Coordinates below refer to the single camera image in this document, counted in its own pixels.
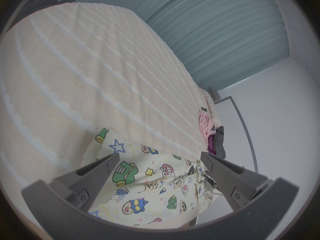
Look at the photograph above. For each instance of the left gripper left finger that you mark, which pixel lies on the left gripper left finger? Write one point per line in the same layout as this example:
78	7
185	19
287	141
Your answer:
85	184

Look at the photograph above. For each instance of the purple garment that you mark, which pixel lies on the purple garment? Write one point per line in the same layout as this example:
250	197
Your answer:
210	145

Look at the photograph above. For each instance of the pink garment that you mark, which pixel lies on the pink garment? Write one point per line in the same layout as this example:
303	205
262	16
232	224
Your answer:
205	124

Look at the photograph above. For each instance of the cream pillow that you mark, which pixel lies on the cream pillow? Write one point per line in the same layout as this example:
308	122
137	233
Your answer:
212	106

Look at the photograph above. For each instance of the black garment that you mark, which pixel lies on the black garment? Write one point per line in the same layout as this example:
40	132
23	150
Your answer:
220	144

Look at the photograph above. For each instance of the white printed pyjama top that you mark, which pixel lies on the white printed pyjama top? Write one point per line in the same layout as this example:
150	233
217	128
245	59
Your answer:
150	184

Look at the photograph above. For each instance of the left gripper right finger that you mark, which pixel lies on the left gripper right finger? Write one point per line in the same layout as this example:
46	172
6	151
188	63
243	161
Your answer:
232	181

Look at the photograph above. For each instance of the bed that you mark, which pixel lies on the bed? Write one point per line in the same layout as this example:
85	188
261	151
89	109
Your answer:
87	71

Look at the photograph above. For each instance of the blue-green curtain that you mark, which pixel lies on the blue-green curtain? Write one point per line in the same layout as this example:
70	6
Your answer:
212	29

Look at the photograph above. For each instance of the grey bedside table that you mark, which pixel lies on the grey bedside table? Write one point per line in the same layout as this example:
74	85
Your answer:
214	93

